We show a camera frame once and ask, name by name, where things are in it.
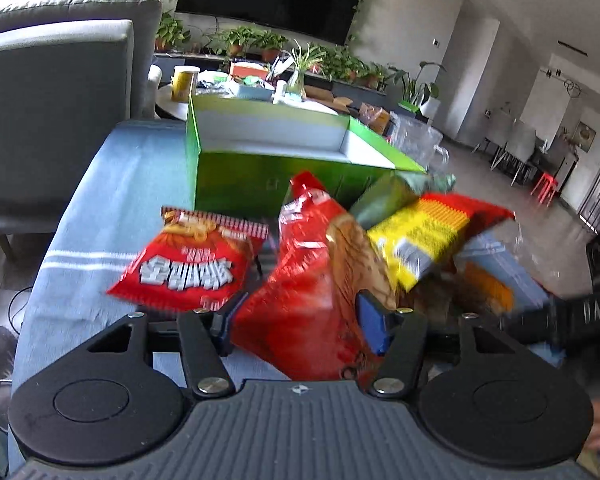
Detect large red snack bag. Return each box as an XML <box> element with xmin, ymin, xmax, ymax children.
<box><xmin>229</xmin><ymin>170</ymin><xmax>398</xmax><ymax>382</ymax></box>

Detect grey fabric sofa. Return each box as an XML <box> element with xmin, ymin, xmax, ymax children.
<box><xmin>0</xmin><ymin>0</ymin><xmax>164</xmax><ymax>262</ymax></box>

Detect tall plant in white pot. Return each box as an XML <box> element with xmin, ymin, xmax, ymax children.
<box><xmin>389</xmin><ymin>60</ymin><xmax>447</xmax><ymax>120</ymax></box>

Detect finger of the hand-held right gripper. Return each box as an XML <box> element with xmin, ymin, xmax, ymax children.
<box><xmin>497</xmin><ymin>297</ymin><xmax>568</xmax><ymax>350</ymax></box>

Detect orange plastic bag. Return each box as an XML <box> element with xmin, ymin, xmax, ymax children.
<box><xmin>357</xmin><ymin>102</ymin><xmax>392</xmax><ymax>137</ymax></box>

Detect white round table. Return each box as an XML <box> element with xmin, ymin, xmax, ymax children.
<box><xmin>154</xmin><ymin>55</ymin><xmax>353</xmax><ymax>122</ymax></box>

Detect framed wall picture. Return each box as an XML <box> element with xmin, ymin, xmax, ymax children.
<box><xmin>575</xmin><ymin>122</ymin><xmax>597</xmax><ymax>154</ymax></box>

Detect orange box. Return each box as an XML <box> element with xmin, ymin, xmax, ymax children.
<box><xmin>228</xmin><ymin>61</ymin><xmax>272</xmax><ymax>84</ymax></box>

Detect yellow can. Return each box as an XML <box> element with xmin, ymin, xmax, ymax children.
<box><xmin>170</xmin><ymin>65</ymin><xmax>201</xmax><ymax>104</ymax></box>

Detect blue plastic basket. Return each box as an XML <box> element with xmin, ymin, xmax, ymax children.
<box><xmin>229</xmin><ymin>80</ymin><xmax>277</xmax><ymax>104</ymax></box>

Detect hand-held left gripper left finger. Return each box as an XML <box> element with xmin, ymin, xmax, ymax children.
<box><xmin>82</xmin><ymin>290</ymin><xmax>252</xmax><ymax>400</ymax></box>

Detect green cardboard box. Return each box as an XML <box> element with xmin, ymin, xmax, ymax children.
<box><xmin>184</xmin><ymin>93</ymin><xmax>429</xmax><ymax>214</ymax></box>

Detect glass vase with green plant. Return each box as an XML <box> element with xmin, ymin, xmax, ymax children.
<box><xmin>279</xmin><ymin>40</ymin><xmax>327</xmax><ymax>100</ymax></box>

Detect black floor cable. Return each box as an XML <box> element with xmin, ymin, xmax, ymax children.
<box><xmin>6</xmin><ymin>284</ymin><xmax>37</xmax><ymax>337</ymax></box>

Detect red stool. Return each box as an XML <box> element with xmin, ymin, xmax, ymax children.
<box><xmin>529</xmin><ymin>170</ymin><xmax>562</xmax><ymax>207</ymax></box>

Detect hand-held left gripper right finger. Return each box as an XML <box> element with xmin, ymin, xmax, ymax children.
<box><xmin>356</xmin><ymin>292</ymin><xmax>525</xmax><ymax>400</ymax></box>

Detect open cardboard box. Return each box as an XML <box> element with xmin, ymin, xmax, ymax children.
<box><xmin>304</xmin><ymin>84</ymin><xmax>356</xmax><ymax>114</ymax></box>

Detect blue striped tablecloth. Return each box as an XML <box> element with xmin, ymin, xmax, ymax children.
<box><xmin>7</xmin><ymin>119</ymin><xmax>570</xmax><ymax>477</ymax></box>

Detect grey dining chairs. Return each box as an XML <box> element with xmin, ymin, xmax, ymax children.
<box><xmin>472</xmin><ymin>109</ymin><xmax>548</xmax><ymax>187</ymax></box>

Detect green snack bag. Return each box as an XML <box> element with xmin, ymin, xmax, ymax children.
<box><xmin>349</xmin><ymin>172</ymin><xmax>457</xmax><ymax>231</ymax></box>

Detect blue orange snack packet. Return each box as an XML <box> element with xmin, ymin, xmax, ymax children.
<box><xmin>450</xmin><ymin>217</ymin><xmax>568</xmax><ymax>323</ymax></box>

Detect row of potted plants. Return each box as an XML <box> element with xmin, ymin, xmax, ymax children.
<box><xmin>154</xmin><ymin>10</ymin><xmax>412</xmax><ymax>92</ymax></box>

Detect small red snack bag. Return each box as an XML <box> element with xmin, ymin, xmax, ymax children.
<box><xmin>105</xmin><ymin>205</ymin><xmax>271</xmax><ymax>312</ymax></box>

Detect clear glass mug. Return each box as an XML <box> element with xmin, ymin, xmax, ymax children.
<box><xmin>394</xmin><ymin>114</ymin><xmax>452</xmax><ymax>172</ymax></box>

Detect yellow red snack packet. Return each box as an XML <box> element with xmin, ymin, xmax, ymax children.
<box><xmin>367</xmin><ymin>191</ymin><xmax>517</xmax><ymax>294</ymax></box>

